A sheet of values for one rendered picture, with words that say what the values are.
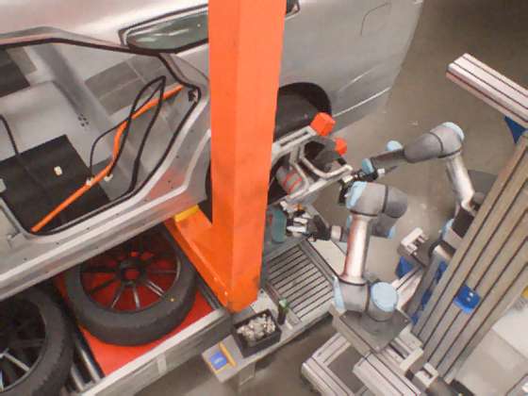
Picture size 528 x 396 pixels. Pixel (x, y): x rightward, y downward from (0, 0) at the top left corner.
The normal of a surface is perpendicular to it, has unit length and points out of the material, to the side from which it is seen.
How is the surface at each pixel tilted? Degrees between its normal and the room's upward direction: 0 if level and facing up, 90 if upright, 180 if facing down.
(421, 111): 0
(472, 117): 0
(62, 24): 38
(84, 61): 7
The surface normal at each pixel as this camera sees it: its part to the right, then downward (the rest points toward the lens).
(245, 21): 0.58, 0.66
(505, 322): 0.04, -0.61
